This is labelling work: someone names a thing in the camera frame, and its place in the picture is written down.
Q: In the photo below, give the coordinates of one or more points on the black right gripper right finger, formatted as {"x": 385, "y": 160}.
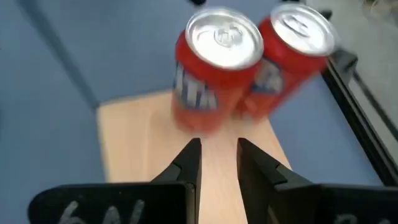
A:
{"x": 264, "y": 193}

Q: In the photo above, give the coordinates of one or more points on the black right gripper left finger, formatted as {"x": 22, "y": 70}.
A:
{"x": 183, "y": 174}

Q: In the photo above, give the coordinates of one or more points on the red soda can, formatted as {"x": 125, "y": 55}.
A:
{"x": 289, "y": 65}
{"x": 214, "y": 90}

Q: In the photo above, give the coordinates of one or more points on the blue table mat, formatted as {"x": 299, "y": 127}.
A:
{"x": 37, "y": 140}

